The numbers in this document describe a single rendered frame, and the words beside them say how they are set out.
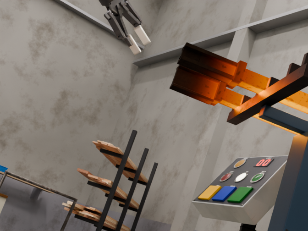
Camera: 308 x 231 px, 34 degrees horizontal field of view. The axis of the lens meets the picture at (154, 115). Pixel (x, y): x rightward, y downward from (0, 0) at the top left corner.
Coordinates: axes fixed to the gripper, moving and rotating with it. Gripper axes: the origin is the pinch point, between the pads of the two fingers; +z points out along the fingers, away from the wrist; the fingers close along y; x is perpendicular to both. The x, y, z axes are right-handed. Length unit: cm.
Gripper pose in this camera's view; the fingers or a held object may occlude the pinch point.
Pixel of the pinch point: (138, 41)
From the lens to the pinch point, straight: 178.2
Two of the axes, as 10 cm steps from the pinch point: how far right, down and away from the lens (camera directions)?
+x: 7.4, -2.7, -6.2
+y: -4.2, 5.4, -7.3
